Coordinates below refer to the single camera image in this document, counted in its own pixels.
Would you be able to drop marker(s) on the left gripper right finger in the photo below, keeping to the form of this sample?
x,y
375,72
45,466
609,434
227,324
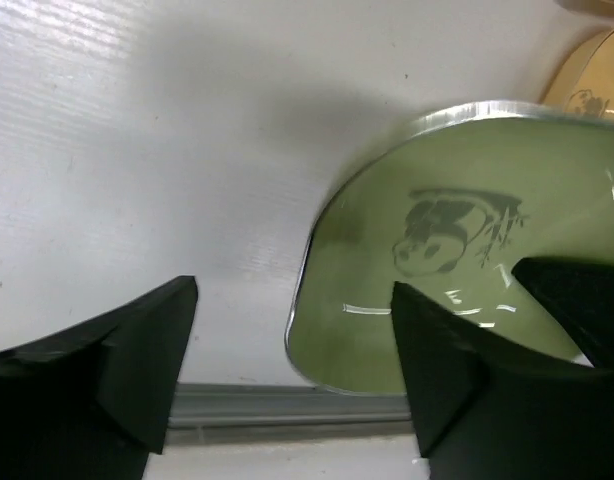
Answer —
x,y
484,407

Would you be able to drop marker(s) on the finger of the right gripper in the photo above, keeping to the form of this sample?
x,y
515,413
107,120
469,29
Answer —
x,y
579,295

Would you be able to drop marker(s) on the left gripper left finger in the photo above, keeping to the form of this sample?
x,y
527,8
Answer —
x,y
93,401

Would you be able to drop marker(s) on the green square plate front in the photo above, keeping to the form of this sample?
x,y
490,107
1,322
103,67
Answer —
x,y
449,204

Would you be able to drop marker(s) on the yellow square plate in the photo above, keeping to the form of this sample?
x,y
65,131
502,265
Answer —
x,y
584,83

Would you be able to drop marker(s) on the cream square plate right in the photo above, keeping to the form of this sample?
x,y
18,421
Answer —
x,y
603,8

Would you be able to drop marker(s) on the aluminium rail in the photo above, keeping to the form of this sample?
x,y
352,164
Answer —
x,y
214,414

